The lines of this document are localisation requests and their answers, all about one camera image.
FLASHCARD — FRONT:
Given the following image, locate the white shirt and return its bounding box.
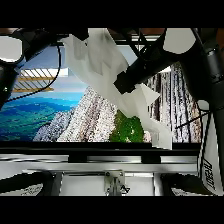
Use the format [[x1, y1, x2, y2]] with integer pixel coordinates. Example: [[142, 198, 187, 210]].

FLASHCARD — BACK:
[[60, 28, 174, 151]]

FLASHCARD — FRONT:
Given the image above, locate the black cable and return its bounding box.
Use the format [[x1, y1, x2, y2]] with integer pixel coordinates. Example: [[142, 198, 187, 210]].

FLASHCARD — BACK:
[[8, 44, 63, 101]]

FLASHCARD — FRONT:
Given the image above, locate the silver frame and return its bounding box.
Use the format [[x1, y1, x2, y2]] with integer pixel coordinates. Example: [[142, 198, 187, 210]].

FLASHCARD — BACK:
[[0, 33, 224, 197]]

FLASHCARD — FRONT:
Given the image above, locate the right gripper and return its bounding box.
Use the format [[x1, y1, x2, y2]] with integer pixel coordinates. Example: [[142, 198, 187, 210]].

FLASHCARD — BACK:
[[113, 64, 148, 95]]

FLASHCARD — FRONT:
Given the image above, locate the wooden clothes hanger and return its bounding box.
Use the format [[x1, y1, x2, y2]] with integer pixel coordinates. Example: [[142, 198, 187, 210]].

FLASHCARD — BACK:
[[16, 76, 57, 83], [12, 87, 55, 93]]

